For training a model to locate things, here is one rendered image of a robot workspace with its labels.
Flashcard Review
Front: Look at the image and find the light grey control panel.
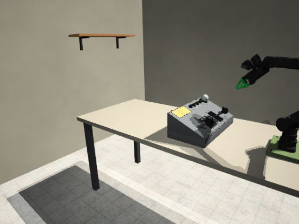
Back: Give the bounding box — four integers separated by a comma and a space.
167, 95, 233, 148

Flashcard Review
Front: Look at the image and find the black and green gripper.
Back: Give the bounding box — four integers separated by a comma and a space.
236, 73, 261, 89

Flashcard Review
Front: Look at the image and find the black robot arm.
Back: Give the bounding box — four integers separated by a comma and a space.
241, 54, 299, 153

